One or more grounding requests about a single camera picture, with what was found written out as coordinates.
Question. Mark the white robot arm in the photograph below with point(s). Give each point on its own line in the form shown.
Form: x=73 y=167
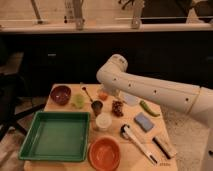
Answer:
x=185 y=98

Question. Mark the light green small cup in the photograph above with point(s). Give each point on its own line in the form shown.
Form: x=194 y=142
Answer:
x=78 y=101

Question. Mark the white cup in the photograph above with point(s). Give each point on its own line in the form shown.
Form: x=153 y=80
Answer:
x=103 y=121

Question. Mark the dark grape bunch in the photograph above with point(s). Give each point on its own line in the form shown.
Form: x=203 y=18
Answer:
x=117 y=108

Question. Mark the light blue cloth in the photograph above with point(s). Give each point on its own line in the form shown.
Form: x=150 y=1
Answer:
x=129 y=99

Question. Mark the green pepper toy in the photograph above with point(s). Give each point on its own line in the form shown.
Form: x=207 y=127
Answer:
x=144 y=105

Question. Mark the dark red bowl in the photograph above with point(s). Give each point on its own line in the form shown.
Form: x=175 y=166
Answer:
x=61 y=94

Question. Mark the blue sponge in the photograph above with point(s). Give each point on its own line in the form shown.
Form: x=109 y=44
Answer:
x=145 y=123

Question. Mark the orange bowl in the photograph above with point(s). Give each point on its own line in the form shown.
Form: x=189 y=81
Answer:
x=104 y=154

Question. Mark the green plastic tray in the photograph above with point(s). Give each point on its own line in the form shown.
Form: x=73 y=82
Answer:
x=57 y=136

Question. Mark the black office chair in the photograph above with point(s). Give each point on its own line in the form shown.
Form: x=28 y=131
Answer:
x=10 y=83

